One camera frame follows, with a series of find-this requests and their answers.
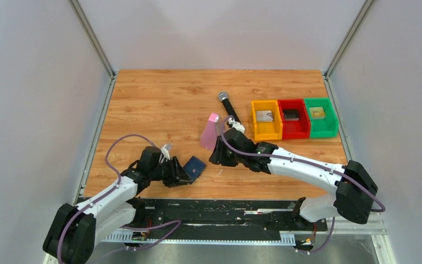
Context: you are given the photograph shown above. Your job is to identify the yellow plastic bin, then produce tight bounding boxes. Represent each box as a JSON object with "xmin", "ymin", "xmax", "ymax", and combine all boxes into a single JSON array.
[{"xmin": 251, "ymin": 100, "xmax": 283, "ymax": 141}]

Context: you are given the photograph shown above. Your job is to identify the black cards in red bin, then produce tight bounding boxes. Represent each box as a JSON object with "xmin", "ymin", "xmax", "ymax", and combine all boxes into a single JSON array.
[{"xmin": 282, "ymin": 109, "xmax": 300, "ymax": 122}]

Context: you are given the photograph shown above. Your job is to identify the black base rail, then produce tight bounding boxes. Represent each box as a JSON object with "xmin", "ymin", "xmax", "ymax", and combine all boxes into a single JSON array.
[{"xmin": 128, "ymin": 198, "xmax": 328, "ymax": 244}]

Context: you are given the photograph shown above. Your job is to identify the blue leather card holder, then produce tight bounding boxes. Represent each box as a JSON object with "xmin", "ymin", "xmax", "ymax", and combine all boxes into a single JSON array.
[{"xmin": 183, "ymin": 156, "xmax": 207, "ymax": 183}]

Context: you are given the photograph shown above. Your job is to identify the red plastic bin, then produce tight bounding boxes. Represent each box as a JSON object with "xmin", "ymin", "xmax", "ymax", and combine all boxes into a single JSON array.
[{"xmin": 277, "ymin": 98, "xmax": 311, "ymax": 140}]

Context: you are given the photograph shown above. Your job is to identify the gold cards in green bin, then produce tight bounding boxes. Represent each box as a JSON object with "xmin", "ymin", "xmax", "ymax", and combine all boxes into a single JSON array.
[{"xmin": 308, "ymin": 107, "xmax": 326, "ymax": 120}]

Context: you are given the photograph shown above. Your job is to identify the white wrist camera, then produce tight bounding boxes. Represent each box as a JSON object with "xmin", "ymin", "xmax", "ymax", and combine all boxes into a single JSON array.
[
  {"xmin": 160, "ymin": 144, "xmax": 172, "ymax": 163},
  {"xmin": 227, "ymin": 119, "xmax": 245, "ymax": 133}
]

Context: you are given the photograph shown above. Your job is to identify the green plastic bin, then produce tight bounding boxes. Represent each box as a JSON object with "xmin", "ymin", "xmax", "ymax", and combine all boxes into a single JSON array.
[{"xmin": 304, "ymin": 97, "xmax": 339, "ymax": 139}]

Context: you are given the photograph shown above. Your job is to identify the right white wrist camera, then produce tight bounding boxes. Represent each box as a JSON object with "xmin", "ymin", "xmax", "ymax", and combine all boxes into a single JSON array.
[{"xmin": 227, "ymin": 119, "xmax": 245, "ymax": 133}]

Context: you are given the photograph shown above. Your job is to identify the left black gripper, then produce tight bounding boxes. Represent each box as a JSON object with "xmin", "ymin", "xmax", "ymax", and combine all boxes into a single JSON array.
[{"xmin": 149, "ymin": 156, "xmax": 193, "ymax": 188}]

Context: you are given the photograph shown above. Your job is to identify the white cards in yellow bin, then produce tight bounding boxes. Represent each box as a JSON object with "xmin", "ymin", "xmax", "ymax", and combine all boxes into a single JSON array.
[{"xmin": 255, "ymin": 110, "xmax": 274, "ymax": 123}]

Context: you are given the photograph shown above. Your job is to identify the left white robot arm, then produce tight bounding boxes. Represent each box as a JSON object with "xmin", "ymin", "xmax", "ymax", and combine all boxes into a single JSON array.
[{"xmin": 42, "ymin": 146, "xmax": 193, "ymax": 263}]

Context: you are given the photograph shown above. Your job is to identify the pink metronome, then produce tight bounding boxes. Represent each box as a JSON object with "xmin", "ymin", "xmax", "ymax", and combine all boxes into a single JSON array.
[{"xmin": 200, "ymin": 113, "xmax": 220, "ymax": 151}]

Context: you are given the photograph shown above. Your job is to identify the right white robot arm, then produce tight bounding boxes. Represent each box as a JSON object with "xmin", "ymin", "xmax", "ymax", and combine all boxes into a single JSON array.
[{"xmin": 209, "ymin": 129, "xmax": 385, "ymax": 230}]

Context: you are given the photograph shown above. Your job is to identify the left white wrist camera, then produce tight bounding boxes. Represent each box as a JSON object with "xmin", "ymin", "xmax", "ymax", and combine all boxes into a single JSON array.
[{"xmin": 160, "ymin": 144, "xmax": 172, "ymax": 163}]

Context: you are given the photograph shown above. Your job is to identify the black microphone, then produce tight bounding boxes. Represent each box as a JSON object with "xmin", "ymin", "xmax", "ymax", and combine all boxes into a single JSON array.
[{"xmin": 218, "ymin": 91, "xmax": 241, "ymax": 123}]

